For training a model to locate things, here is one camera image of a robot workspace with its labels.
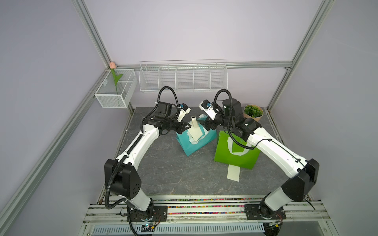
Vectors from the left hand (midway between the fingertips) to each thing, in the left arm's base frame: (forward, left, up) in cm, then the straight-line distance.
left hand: (190, 126), depth 79 cm
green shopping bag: (-11, -25, -11) cm, 29 cm away
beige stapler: (-1, -3, +5) cm, 5 cm away
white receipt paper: (-19, -24, -24) cm, 39 cm away
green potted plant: (+17, -44, -9) cm, 48 cm away
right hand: (+2, -7, +9) cm, 11 cm away
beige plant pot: (+14, -47, -14) cm, 51 cm away
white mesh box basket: (+17, +45, +10) cm, 49 cm away
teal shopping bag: (-5, +2, -9) cm, 10 cm away
